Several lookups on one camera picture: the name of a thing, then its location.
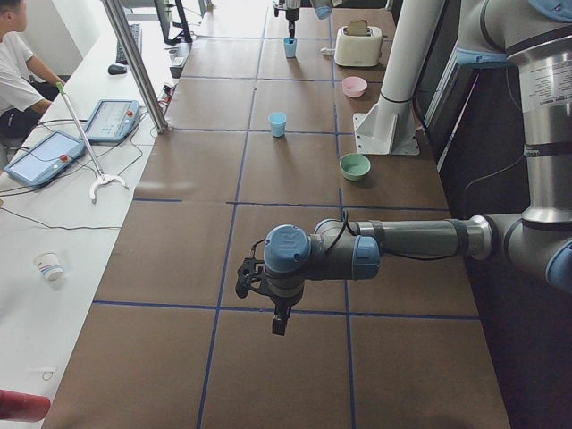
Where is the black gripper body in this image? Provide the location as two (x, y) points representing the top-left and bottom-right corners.
(269, 285), (304, 318)
(284, 0), (299, 22)

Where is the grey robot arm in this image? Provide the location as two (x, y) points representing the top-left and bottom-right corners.
(236, 1), (571, 335)
(275, 0), (334, 41)

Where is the cream white toaster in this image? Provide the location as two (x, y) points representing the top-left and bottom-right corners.
(334, 26), (383, 67)

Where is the toast slice in toaster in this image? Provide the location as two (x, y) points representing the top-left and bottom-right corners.
(347, 19), (368, 37)

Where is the pink bowl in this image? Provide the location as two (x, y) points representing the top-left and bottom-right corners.
(341, 76), (368, 98)

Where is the black monitor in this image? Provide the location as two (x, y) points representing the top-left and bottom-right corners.
(154, 0), (193, 46)

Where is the mint green bowl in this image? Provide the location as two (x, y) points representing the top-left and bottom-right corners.
(339, 153), (371, 181)

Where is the black keyboard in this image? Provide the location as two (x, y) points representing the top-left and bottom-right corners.
(114, 22), (144, 63)

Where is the black computer mouse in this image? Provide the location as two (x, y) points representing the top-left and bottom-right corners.
(107, 63), (127, 76)

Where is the far teach pendant tablet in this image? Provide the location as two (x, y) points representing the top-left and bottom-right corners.
(84, 99), (140, 146)

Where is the teach pendant tablet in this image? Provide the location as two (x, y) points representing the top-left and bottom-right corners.
(4, 130), (86, 187)
(84, 99), (140, 146)

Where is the reacher grabber stick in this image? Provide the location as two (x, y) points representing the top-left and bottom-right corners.
(56, 82), (128, 204)

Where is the white paper cup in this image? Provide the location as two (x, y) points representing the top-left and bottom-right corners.
(33, 252), (63, 282)

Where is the near teach pendant tablet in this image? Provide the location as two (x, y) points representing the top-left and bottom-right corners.
(4, 130), (86, 187)

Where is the person in white shirt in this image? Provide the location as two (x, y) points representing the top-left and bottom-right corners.
(1, 1), (64, 139)

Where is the red cylinder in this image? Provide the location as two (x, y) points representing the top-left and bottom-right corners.
(1, 390), (51, 423)

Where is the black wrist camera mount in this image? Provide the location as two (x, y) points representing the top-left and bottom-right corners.
(235, 257), (267, 299)

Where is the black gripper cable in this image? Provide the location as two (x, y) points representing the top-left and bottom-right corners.
(249, 208), (457, 261)

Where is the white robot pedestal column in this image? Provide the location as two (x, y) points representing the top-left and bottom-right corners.
(353, 0), (445, 156)

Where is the aluminium frame post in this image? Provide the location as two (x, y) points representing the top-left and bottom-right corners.
(102, 0), (168, 134)

